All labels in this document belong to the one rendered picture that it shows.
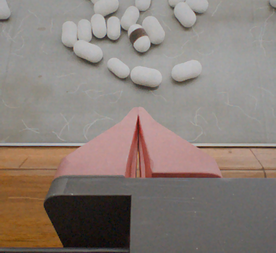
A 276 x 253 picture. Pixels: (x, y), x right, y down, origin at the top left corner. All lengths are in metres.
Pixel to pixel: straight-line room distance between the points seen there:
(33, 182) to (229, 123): 0.23
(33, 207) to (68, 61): 0.17
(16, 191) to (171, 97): 0.20
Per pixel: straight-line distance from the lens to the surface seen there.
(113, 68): 0.25
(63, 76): 0.28
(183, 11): 0.29
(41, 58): 0.30
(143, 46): 0.26
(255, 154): 0.26
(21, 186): 0.24
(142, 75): 0.24
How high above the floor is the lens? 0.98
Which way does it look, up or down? 77 degrees down
